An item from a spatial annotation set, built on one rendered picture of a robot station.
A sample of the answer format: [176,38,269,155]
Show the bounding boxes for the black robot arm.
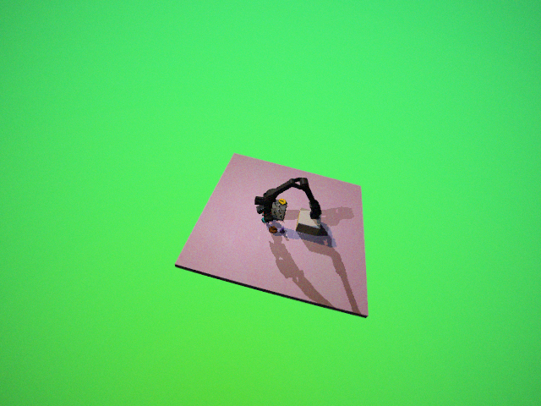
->
[254,178,322,220]

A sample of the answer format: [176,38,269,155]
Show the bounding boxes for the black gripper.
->
[264,203,273,222]

